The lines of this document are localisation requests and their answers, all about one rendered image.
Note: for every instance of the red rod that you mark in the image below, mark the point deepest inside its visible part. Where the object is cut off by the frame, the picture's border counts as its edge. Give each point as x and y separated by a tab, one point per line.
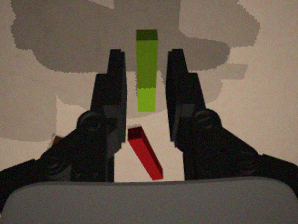
141	146

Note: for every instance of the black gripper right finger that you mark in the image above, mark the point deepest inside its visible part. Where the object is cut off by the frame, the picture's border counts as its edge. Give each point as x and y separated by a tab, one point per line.
197	132

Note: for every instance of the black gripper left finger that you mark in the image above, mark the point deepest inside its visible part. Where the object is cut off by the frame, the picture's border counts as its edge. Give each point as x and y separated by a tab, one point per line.
88	151

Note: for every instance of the orange rod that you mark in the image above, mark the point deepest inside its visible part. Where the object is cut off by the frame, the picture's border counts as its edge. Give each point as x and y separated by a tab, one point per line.
56	140

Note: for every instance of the lime green rod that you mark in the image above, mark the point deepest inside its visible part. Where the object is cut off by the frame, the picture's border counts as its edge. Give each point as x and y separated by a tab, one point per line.
146	55

